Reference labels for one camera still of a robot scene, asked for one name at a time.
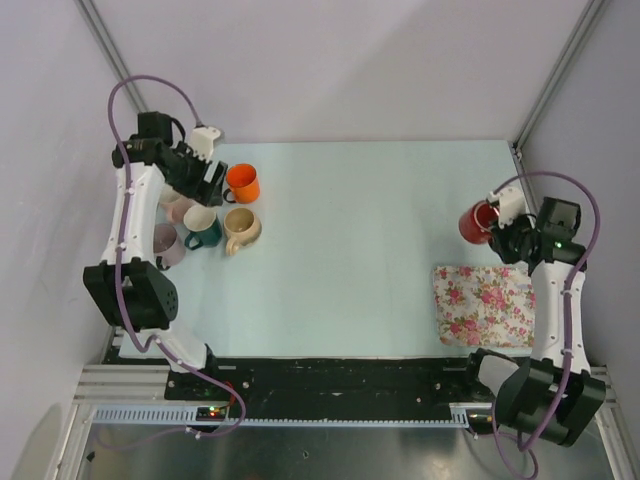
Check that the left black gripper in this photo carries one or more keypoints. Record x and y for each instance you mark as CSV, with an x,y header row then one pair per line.
x,y
208,193

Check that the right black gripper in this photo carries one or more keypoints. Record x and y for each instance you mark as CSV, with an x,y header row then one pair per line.
x,y
498,235

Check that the orange mug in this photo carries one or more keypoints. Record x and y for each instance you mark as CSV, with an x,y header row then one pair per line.
x,y
243,184

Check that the red round object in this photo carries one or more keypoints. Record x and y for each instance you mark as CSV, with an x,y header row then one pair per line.
x,y
475,224

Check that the pink mug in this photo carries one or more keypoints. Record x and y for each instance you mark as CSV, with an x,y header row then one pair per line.
x,y
174,204

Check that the dark green mug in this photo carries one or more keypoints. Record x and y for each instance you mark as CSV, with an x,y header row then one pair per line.
x,y
204,227

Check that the cream mug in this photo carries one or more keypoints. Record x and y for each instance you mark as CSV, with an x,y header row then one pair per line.
x,y
242,228

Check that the purple mug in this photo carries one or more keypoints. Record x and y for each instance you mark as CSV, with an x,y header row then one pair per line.
x,y
168,247

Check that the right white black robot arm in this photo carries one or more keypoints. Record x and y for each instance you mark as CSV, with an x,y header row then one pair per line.
x,y
551,395

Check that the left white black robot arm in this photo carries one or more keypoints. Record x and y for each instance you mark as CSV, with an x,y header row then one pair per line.
x,y
128,284

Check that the floral tray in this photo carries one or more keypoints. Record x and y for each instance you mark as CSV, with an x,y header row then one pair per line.
x,y
484,306

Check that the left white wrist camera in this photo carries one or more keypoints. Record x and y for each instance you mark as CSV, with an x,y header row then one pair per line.
x,y
203,140

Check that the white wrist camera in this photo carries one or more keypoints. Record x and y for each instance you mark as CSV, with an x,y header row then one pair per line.
x,y
203,140
509,203

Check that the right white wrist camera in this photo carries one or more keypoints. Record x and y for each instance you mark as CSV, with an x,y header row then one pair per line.
x,y
509,203

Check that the left aluminium frame post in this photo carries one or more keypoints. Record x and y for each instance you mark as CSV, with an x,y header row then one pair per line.
x,y
120,70

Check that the aluminium frame post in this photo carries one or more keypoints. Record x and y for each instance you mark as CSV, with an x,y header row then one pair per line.
x,y
120,70
569,54

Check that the right aluminium frame post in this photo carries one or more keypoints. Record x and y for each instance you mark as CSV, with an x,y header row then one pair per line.
x,y
569,54

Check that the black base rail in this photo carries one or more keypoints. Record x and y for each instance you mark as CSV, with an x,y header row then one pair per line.
x,y
349,406

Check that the front aluminium frame rail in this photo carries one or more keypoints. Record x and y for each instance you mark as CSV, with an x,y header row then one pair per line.
x,y
120,385

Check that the grey cable duct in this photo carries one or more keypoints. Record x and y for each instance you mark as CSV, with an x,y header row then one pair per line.
x,y
195,415

